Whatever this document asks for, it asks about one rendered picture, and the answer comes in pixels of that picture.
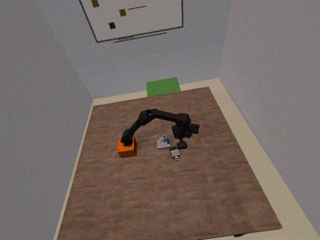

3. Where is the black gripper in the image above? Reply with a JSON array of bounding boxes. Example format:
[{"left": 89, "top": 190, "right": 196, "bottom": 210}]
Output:
[{"left": 172, "top": 125, "right": 187, "bottom": 149}]

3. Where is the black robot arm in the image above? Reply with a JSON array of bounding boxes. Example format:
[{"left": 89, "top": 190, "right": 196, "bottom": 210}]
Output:
[{"left": 121, "top": 109, "right": 199, "bottom": 147}]

